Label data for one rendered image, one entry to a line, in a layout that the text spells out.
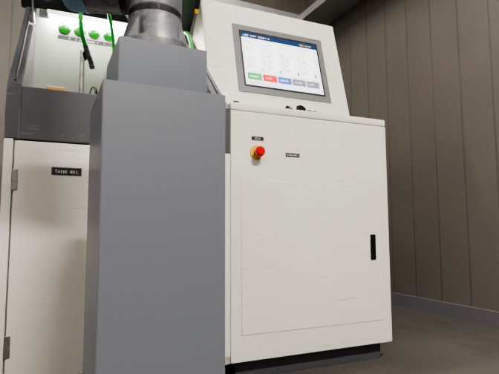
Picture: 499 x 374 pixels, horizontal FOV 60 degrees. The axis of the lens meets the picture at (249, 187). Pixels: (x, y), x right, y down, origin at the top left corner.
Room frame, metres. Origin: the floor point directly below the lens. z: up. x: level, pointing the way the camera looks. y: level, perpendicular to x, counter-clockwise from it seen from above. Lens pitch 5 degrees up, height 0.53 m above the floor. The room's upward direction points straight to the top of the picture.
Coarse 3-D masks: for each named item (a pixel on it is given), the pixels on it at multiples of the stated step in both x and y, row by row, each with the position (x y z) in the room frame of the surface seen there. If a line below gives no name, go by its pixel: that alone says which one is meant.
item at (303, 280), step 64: (256, 128) 1.55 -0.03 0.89; (320, 128) 1.66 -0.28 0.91; (384, 128) 1.79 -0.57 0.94; (256, 192) 1.55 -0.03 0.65; (320, 192) 1.66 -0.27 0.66; (384, 192) 1.79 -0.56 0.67; (256, 256) 1.55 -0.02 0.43; (320, 256) 1.66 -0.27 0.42; (384, 256) 1.78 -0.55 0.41; (256, 320) 1.55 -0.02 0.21; (320, 320) 1.65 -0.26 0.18; (384, 320) 1.78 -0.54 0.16
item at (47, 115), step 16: (32, 96) 1.26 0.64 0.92; (48, 96) 1.27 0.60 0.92; (64, 96) 1.29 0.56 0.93; (80, 96) 1.31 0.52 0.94; (96, 96) 1.33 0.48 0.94; (32, 112) 1.26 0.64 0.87; (48, 112) 1.27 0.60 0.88; (64, 112) 1.29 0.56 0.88; (80, 112) 1.31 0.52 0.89; (32, 128) 1.26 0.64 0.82; (48, 128) 1.28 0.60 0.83; (64, 128) 1.29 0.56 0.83; (80, 128) 1.31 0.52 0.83; (80, 144) 1.33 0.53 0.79
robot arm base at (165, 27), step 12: (132, 12) 0.88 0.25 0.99; (144, 12) 0.87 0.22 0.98; (156, 12) 0.87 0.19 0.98; (168, 12) 0.88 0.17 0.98; (132, 24) 0.87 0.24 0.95; (144, 24) 0.86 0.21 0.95; (156, 24) 0.86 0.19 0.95; (168, 24) 0.87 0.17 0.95; (180, 24) 0.91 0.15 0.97; (132, 36) 0.85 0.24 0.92; (144, 36) 0.85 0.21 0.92; (156, 36) 0.85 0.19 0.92; (168, 36) 0.86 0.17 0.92; (180, 36) 0.91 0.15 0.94
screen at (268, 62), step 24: (240, 24) 1.88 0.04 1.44; (240, 48) 1.85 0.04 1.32; (264, 48) 1.90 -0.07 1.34; (288, 48) 1.96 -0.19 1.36; (312, 48) 2.02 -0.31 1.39; (240, 72) 1.82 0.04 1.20; (264, 72) 1.87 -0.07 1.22; (288, 72) 1.92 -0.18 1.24; (312, 72) 1.98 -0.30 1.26; (288, 96) 1.89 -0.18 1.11; (312, 96) 1.94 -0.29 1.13
